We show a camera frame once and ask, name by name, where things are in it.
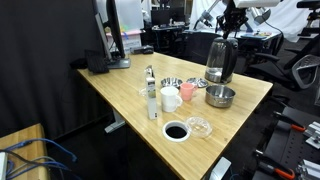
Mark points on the black slim monitor panel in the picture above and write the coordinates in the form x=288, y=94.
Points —
x=101, y=30

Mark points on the translucent plastic storage bin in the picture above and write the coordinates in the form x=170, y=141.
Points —
x=131, y=15

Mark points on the clear glass dish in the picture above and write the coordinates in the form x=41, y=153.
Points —
x=199, y=126

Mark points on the black perforated board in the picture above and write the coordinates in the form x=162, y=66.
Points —
x=290, y=146

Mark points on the white desk leg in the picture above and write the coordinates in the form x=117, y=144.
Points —
x=116, y=121

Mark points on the small black monitor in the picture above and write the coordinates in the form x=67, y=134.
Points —
x=161, y=18

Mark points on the black curtain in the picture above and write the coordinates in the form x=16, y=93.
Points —
x=40, y=60

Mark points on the white bowl dark liquid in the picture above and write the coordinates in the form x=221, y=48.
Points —
x=165, y=135

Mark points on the grey mesh office chair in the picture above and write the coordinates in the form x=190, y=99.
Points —
x=305, y=71

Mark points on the stainless steel pot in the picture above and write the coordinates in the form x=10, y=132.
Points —
x=220, y=98

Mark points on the white green carton box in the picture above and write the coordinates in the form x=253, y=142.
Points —
x=151, y=96

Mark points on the black monitor grey stand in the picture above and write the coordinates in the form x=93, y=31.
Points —
x=115, y=30

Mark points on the clear drinking glass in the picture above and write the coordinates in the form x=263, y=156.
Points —
x=142, y=91

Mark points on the black box on desk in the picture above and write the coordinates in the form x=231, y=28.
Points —
x=96, y=62

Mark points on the black office chair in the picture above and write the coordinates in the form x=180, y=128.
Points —
x=265, y=61

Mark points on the white ceramic mug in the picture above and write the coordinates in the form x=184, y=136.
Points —
x=169, y=100

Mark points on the white printed cardboard box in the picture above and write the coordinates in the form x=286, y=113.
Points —
x=131, y=42

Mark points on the white power strip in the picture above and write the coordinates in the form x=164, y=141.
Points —
x=2, y=166

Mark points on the pink plastic cup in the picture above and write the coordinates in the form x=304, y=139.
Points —
x=186, y=92

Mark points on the small steel bowl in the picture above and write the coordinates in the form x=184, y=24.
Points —
x=171, y=82

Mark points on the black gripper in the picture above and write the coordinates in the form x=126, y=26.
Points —
x=236, y=15

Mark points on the small steel lid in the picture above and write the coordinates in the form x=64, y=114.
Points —
x=197, y=82

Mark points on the pink bin lid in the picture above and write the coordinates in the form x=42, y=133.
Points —
x=133, y=32

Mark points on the black tripod head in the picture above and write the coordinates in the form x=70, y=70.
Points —
x=310, y=6

